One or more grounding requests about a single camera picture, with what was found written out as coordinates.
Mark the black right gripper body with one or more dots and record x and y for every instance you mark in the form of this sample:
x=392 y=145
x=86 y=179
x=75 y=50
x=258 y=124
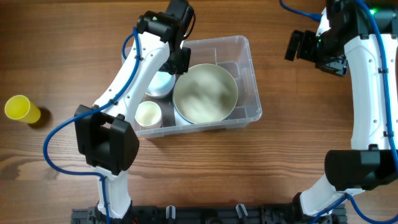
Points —
x=304 y=44

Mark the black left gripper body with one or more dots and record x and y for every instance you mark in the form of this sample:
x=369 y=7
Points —
x=179 y=62

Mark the light blue bowl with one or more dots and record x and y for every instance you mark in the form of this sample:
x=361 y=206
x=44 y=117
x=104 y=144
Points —
x=162 y=81

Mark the cream plate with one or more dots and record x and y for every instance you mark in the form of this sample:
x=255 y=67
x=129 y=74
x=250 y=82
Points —
x=206 y=93

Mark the pink bowl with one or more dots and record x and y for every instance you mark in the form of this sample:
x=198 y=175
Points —
x=158 y=94

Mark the cream cup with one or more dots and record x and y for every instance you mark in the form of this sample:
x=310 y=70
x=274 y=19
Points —
x=148 y=113

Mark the yellow cup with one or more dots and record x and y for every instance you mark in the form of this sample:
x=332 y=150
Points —
x=20 y=108

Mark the pink cup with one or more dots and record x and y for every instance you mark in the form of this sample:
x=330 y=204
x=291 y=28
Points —
x=154 y=126

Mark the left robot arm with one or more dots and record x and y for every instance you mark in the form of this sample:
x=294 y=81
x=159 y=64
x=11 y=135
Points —
x=104 y=131

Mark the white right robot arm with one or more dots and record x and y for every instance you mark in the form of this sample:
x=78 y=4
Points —
x=356 y=38

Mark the clear plastic storage bin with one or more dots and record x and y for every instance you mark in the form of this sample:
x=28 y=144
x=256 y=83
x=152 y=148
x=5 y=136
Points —
x=232 y=53

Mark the white label in bin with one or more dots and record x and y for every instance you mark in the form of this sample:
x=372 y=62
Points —
x=179 y=119

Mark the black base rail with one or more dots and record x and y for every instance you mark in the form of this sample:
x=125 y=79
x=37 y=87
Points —
x=268 y=213

